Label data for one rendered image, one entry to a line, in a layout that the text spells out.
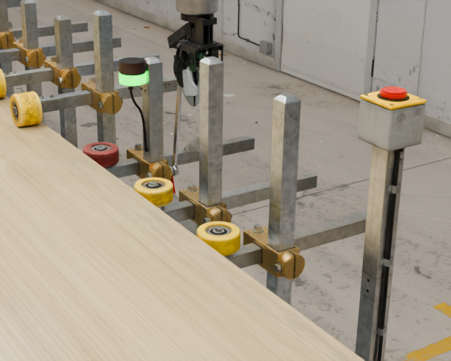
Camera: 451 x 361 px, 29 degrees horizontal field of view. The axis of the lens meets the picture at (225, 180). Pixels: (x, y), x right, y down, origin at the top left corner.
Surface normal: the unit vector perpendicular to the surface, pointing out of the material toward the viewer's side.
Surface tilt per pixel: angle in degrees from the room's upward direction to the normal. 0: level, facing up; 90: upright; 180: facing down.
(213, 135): 90
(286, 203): 90
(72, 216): 0
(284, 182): 90
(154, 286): 0
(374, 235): 90
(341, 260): 0
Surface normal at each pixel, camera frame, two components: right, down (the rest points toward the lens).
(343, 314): 0.01, -0.92
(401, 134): 0.54, 0.32
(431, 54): -0.83, 0.20
